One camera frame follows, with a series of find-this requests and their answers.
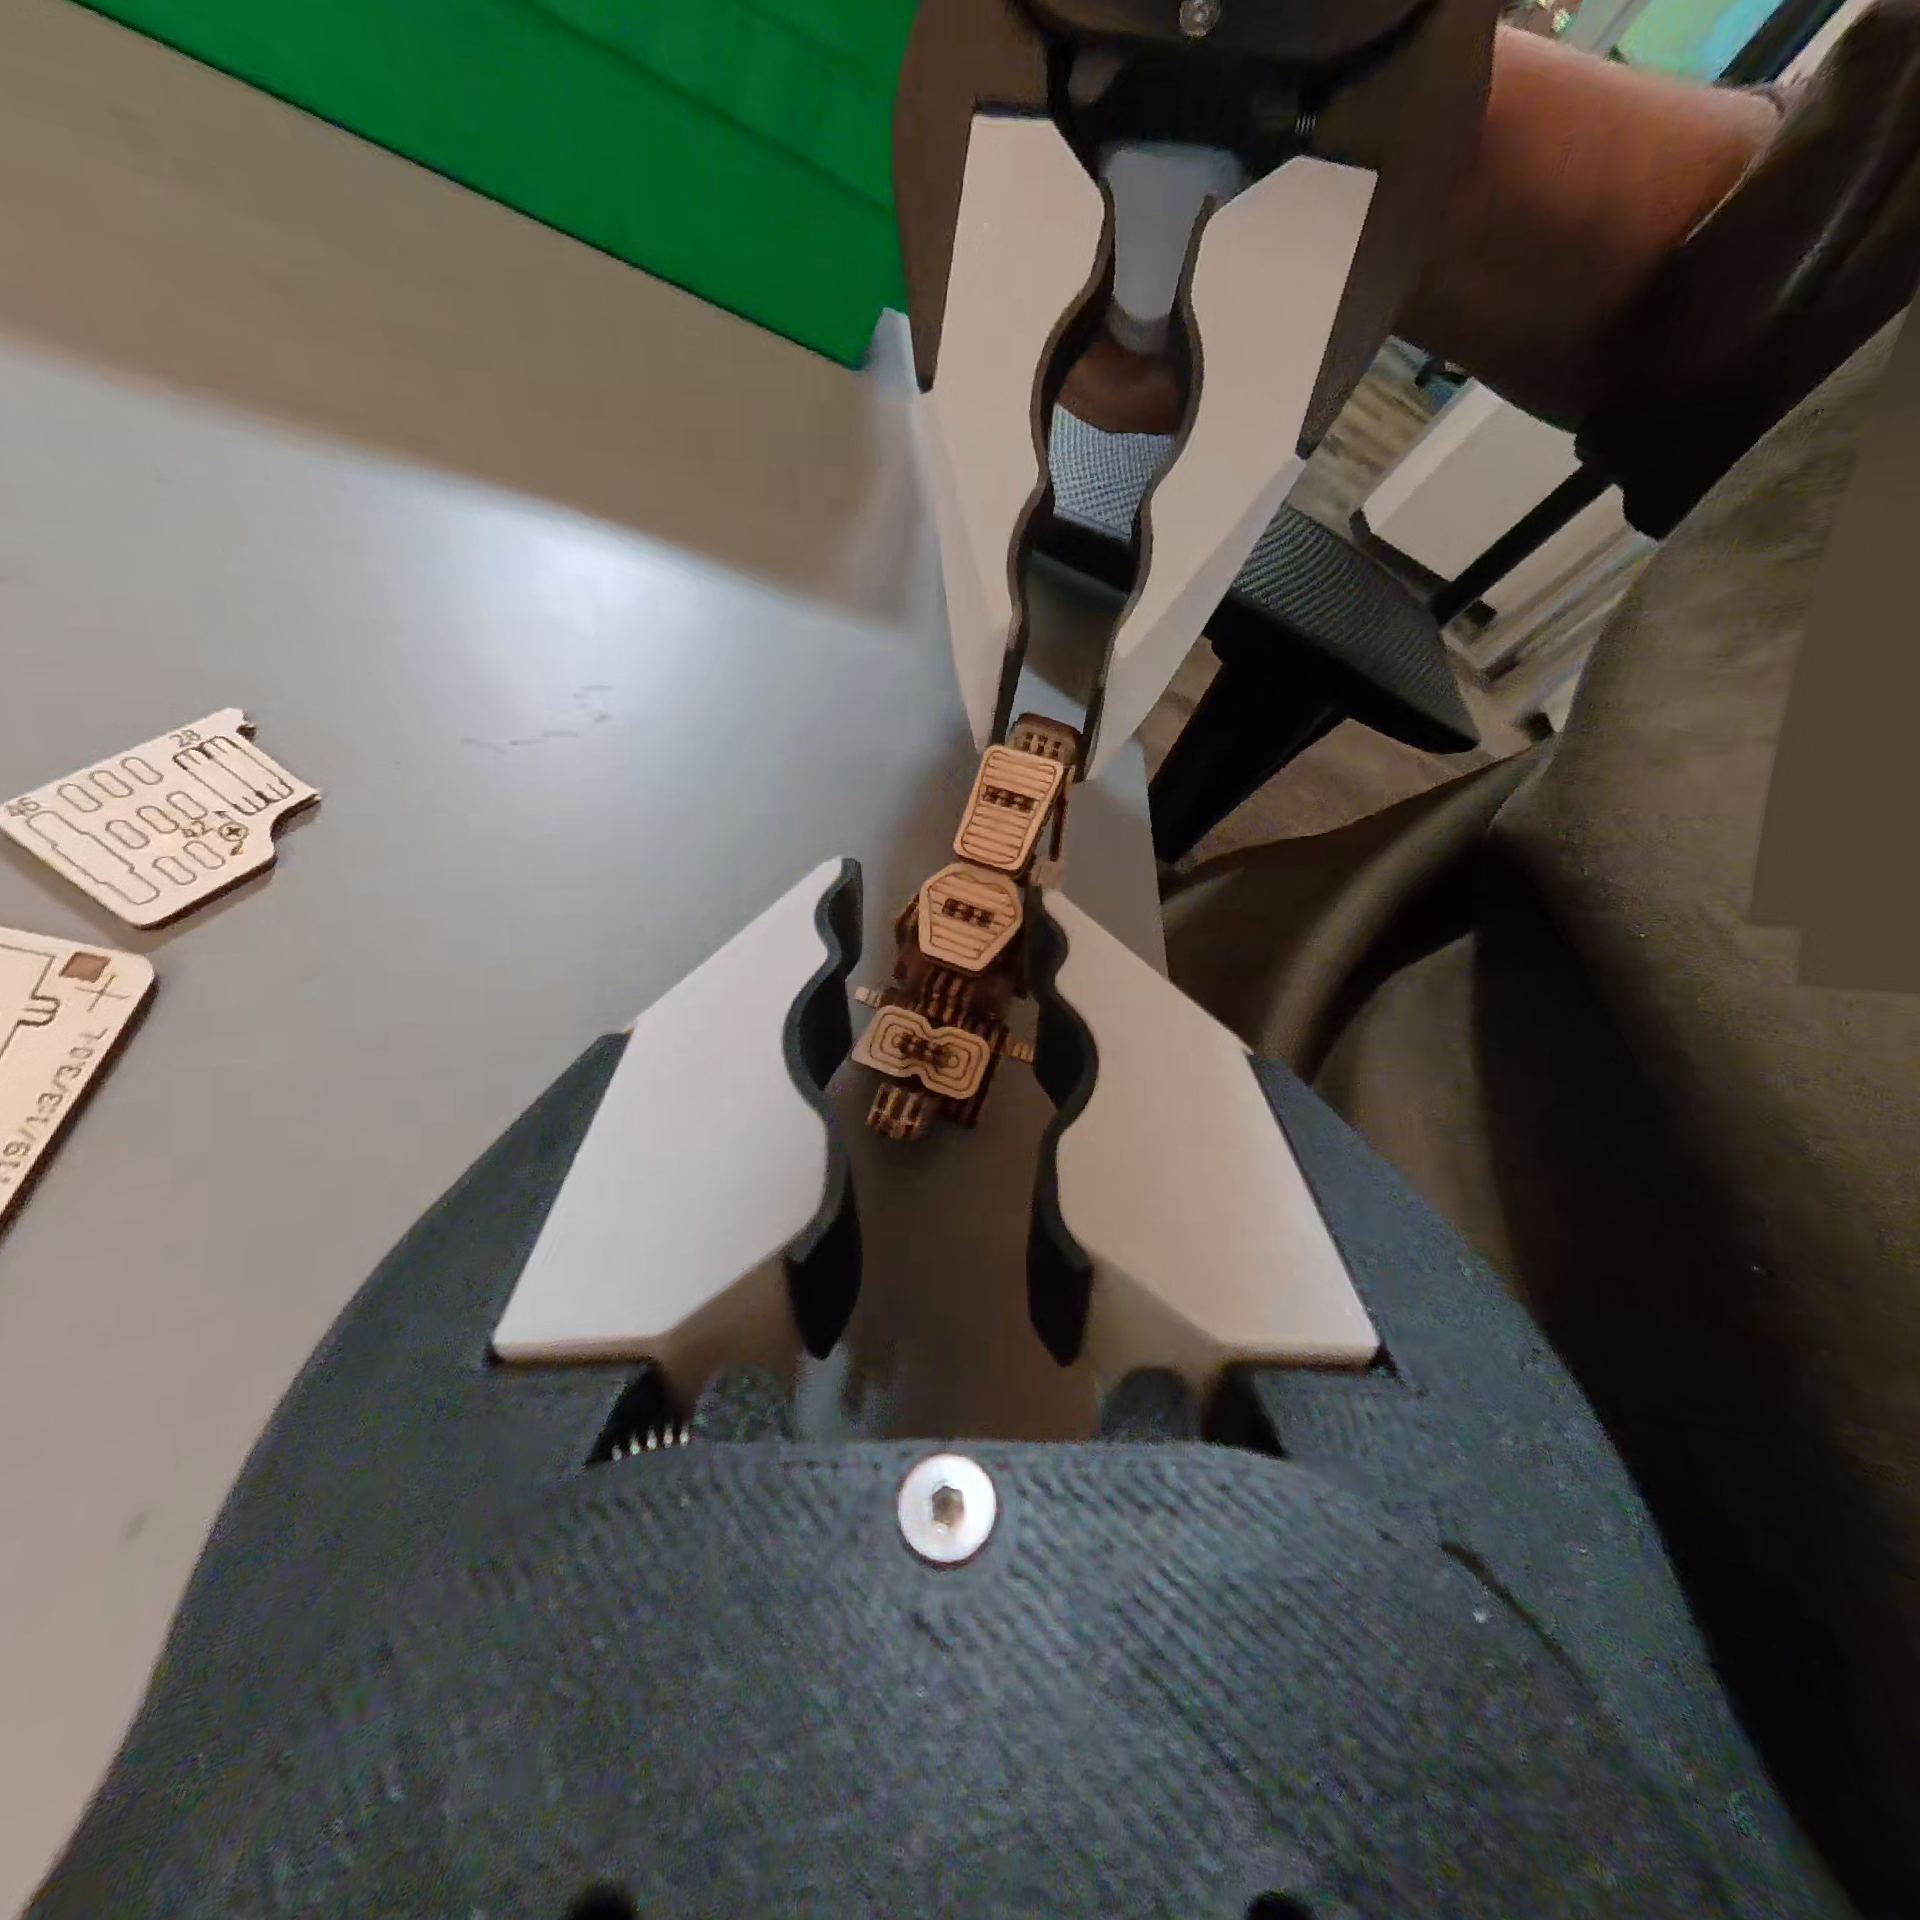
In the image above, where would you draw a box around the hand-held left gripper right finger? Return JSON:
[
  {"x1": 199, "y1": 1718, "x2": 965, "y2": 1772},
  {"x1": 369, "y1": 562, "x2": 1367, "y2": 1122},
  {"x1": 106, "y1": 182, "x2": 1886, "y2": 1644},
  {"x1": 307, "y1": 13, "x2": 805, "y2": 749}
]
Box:
[{"x1": 1025, "y1": 887, "x2": 1383, "y2": 1443}]

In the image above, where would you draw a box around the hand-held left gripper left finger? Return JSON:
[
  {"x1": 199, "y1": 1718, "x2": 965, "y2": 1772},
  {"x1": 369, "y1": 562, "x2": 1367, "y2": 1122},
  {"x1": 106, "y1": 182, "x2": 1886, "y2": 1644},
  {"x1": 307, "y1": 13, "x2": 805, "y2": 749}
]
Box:
[{"x1": 491, "y1": 856, "x2": 869, "y2": 1443}]

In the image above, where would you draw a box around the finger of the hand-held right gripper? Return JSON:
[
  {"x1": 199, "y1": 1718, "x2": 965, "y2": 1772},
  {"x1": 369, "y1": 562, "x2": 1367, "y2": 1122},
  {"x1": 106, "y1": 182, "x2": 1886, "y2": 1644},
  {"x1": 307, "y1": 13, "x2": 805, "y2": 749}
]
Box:
[
  {"x1": 1079, "y1": 150, "x2": 1383, "y2": 788},
  {"x1": 908, "y1": 111, "x2": 1121, "y2": 752}
]

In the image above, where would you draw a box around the small wooden puzzle model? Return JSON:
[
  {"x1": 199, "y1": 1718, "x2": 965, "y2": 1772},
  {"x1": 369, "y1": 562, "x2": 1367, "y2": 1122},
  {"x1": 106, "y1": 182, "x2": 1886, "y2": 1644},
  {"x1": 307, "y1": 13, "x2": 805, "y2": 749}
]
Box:
[{"x1": 852, "y1": 718, "x2": 1085, "y2": 1144}]

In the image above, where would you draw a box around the person's right hand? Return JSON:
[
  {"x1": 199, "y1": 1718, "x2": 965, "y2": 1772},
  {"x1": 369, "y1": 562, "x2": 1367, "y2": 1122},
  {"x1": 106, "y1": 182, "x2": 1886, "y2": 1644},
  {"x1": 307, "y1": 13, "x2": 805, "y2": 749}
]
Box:
[{"x1": 1055, "y1": 323, "x2": 1190, "y2": 437}]

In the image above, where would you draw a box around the white box stand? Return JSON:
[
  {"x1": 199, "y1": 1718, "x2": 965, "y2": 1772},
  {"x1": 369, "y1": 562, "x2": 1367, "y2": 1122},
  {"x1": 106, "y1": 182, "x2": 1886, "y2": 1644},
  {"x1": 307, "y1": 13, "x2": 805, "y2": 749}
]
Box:
[{"x1": 1351, "y1": 375, "x2": 1593, "y2": 600}]

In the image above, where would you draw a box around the black mesh chair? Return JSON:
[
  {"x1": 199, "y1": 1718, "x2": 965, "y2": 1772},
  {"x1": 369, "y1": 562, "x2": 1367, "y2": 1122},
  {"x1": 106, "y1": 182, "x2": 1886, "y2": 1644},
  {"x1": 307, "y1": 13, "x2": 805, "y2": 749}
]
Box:
[{"x1": 1035, "y1": 404, "x2": 1478, "y2": 864}]

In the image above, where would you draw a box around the green plastic bin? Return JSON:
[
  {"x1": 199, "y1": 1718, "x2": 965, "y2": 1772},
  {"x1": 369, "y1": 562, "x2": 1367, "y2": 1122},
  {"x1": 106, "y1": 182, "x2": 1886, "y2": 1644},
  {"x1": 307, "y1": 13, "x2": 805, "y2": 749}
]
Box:
[{"x1": 76, "y1": 0, "x2": 924, "y2": 367}]

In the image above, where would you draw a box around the large wooden parts sheet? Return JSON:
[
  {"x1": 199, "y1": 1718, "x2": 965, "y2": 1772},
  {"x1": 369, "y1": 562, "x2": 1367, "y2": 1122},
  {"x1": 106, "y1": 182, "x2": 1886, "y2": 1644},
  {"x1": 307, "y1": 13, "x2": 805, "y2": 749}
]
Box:
[{"x1": 0, "y1": 927, "x2": 158, "y2": 1234}]

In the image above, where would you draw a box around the small wooden parts card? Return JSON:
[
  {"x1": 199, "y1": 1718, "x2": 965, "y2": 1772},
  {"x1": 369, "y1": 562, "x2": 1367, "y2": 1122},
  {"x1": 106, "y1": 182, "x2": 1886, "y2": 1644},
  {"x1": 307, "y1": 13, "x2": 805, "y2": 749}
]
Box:
[{"x1": 0, "y1": 709, "x2": 322, "y2": 930}]

